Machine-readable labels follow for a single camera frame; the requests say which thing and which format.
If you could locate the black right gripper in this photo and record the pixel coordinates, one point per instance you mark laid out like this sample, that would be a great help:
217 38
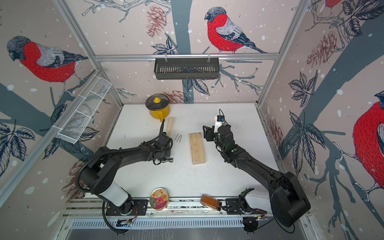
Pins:
210 132

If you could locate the black hanging wire basket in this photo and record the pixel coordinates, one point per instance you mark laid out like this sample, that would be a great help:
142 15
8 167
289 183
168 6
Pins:
187 69

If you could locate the pale wooden block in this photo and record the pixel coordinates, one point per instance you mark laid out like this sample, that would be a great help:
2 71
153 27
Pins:
197 149

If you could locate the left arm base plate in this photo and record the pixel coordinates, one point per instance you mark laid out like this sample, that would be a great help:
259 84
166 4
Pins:
135 207

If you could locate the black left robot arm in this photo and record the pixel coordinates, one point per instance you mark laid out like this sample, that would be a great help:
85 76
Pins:
97 176

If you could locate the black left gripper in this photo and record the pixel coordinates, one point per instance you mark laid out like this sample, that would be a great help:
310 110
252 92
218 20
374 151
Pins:
169 152

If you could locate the brown leather case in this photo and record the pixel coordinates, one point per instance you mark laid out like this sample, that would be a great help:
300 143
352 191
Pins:
211 203

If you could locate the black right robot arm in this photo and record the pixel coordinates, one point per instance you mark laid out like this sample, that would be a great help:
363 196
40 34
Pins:
287 197

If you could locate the wooden handle claw hammer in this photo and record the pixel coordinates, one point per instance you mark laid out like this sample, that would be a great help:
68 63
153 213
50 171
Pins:
169 126

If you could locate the white wire mesh shelf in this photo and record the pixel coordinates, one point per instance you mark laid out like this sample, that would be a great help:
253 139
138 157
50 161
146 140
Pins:
76 128

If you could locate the yellow pot with lid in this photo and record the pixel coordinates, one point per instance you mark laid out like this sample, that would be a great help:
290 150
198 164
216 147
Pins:
158 106

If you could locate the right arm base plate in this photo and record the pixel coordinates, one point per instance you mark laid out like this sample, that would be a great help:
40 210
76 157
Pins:
235 206

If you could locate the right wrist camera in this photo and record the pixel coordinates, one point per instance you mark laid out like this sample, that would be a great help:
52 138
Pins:
220 121

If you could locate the round colourful tin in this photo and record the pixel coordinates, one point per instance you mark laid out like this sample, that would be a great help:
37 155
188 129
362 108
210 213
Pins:
159 199

